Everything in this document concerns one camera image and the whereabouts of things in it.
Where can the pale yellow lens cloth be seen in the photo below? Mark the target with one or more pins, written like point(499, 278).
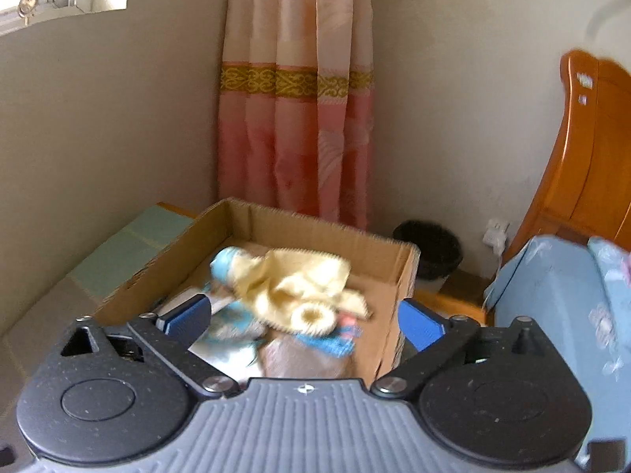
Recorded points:
point(296, 276)

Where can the wooden headboard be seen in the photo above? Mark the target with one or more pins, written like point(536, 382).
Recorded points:
point(591, 157)

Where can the blue knitted item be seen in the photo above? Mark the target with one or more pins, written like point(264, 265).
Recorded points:
point(325, 346)

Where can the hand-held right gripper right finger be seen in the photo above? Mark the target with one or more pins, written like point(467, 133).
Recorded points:
point(421, 327)

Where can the grey cloth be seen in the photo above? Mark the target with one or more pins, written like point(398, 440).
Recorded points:
point(300, 362)

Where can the green and grey striped mat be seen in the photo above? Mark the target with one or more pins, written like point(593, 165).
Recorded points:
point(98, 256)

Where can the pink patterned curtain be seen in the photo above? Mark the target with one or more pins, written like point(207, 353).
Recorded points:
point(296, 108)

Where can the blue floral pillow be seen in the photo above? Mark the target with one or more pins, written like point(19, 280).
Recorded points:
point(614, 276)

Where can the black trash bin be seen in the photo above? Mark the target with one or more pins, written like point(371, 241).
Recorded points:
point(429, 251)

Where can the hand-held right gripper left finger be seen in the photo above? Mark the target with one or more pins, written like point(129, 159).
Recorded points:
point(185, 319)

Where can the white charger plug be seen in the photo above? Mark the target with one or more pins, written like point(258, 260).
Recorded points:
point(494, 241)

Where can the white wall socket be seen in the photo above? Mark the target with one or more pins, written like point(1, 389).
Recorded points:
point(498, 225)

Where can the blue and white round toy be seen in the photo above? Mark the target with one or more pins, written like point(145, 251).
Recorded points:
point(227, 261)

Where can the cream knitted scrunchie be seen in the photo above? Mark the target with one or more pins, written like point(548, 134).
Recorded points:
point(314, 319)

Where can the brown cardboard box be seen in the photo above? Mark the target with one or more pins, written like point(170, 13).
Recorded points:
point(305, 231)

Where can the blue floral bed sheet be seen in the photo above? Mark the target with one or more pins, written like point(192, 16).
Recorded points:
point(542, 295)

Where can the teal floral white cloth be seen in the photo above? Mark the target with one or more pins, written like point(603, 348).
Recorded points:
point(227, 341)

